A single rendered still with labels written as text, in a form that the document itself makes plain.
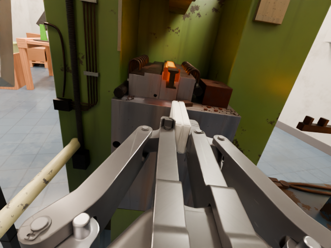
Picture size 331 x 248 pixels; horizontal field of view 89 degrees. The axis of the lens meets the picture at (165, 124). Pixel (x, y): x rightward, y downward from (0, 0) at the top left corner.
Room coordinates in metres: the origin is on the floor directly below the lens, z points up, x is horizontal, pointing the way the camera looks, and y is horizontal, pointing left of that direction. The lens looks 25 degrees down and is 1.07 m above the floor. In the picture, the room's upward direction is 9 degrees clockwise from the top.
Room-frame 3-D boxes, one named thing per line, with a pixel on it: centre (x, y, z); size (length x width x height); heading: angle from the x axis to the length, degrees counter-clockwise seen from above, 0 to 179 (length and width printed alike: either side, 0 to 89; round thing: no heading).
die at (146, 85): (0.73, 0.04, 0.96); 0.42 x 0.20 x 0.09; 3
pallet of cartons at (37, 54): (5.52, 4.04, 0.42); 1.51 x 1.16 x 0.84; 21
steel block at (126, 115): (0.74, -0.01, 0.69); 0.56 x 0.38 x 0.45; 3
